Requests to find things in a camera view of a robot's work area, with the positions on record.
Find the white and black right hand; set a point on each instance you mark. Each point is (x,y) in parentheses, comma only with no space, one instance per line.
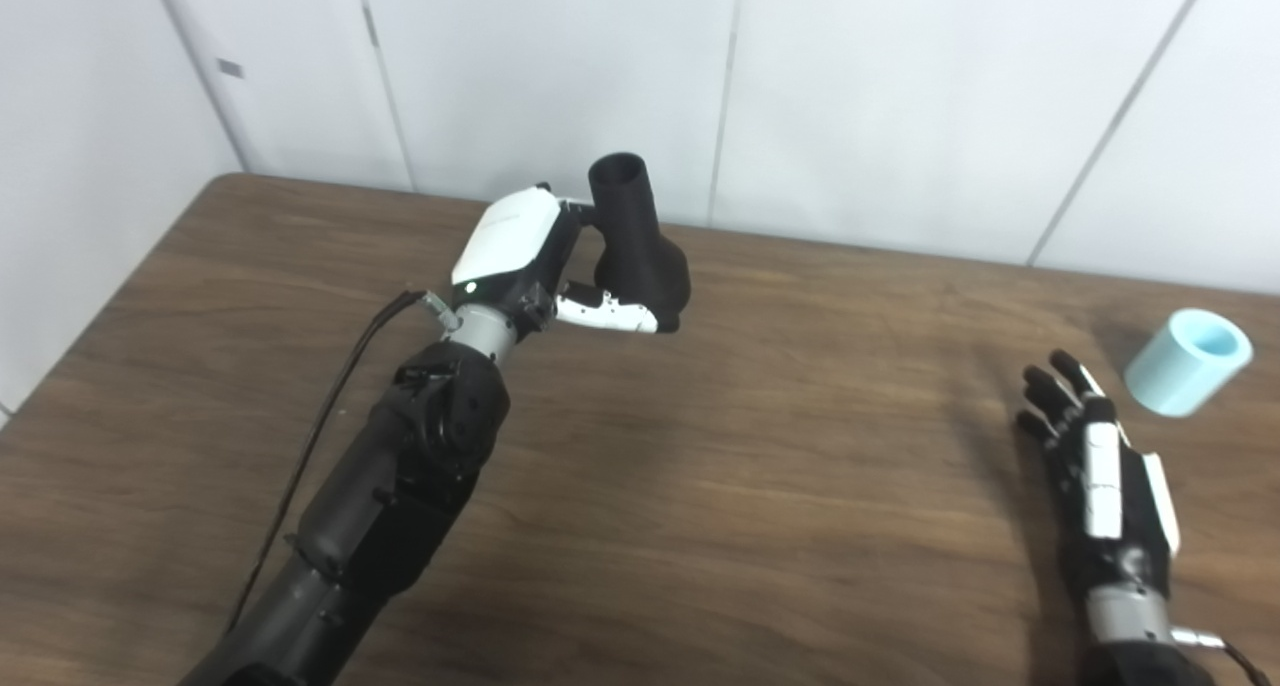
(1110,496)

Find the white and black left hand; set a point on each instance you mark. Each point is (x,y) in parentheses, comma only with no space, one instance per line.
(505,241)

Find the black funnel-shaped nozzle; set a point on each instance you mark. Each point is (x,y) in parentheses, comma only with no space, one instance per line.
(640,251)

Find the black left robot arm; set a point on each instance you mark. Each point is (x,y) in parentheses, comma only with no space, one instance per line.
(390,496)

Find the small grey wall label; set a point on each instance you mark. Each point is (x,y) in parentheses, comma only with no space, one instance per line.
(230,68)

